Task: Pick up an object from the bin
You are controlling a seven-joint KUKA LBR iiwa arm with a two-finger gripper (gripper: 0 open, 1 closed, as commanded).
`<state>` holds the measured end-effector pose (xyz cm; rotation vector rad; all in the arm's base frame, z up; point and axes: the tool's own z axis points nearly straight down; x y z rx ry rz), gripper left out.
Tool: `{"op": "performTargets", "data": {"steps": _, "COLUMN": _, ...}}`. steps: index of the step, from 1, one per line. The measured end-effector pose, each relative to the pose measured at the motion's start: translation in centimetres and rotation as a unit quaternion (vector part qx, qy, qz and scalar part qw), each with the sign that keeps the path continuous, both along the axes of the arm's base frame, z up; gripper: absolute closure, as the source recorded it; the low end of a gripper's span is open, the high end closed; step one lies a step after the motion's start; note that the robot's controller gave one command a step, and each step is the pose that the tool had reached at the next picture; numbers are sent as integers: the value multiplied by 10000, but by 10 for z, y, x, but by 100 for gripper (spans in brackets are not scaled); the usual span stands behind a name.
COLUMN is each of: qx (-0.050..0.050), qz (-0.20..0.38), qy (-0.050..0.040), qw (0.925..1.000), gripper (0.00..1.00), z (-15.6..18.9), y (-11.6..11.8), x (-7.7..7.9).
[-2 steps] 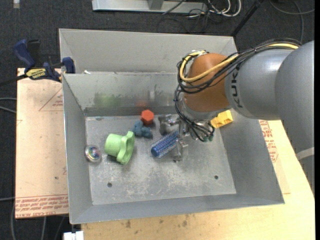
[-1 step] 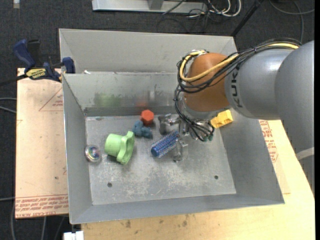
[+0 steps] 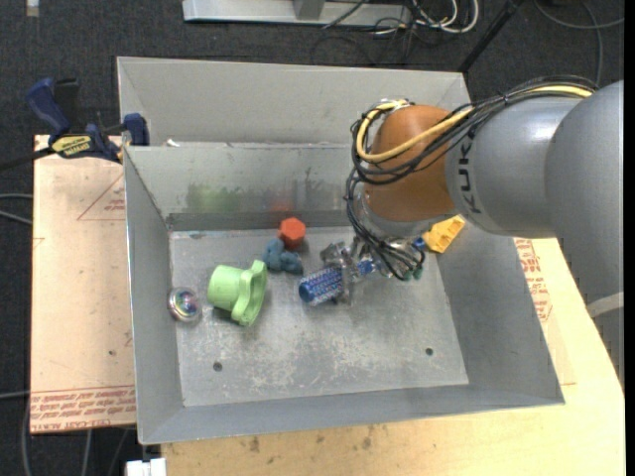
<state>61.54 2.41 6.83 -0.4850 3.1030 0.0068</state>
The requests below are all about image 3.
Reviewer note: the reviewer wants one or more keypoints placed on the brown cardboard board, red print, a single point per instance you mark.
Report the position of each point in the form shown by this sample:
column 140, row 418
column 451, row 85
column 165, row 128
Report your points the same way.
column 79, row 290

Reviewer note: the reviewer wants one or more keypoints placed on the grey metal bin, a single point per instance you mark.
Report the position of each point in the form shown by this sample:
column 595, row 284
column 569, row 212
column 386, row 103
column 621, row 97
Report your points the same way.
column 307, row 355

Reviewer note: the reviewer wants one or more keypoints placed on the shiny clear glass ball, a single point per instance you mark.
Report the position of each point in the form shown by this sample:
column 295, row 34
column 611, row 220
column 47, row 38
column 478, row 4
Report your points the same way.
column 184, row 304

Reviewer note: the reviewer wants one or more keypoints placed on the dark teal toy animal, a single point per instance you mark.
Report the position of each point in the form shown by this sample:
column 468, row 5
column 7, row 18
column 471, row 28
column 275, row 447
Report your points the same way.
column 280, row 261

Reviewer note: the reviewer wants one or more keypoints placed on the yellow plastic block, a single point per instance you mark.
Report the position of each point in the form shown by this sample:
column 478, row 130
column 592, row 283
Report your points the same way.
column 443, row 236

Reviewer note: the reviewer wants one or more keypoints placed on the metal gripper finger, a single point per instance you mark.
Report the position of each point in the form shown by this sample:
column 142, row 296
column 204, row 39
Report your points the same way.
column 349, row 285
column 335, row 253

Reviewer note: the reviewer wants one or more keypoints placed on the blue spiked cylinder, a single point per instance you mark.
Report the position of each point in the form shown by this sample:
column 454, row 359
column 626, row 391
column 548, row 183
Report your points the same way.
column 320, row 285

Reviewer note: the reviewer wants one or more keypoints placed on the light green plastic cup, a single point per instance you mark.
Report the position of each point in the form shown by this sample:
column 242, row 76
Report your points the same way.
column 233, row 290

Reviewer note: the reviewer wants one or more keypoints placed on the red-orange hexagonal block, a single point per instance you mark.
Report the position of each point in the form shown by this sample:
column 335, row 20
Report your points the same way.
column 291, row 233

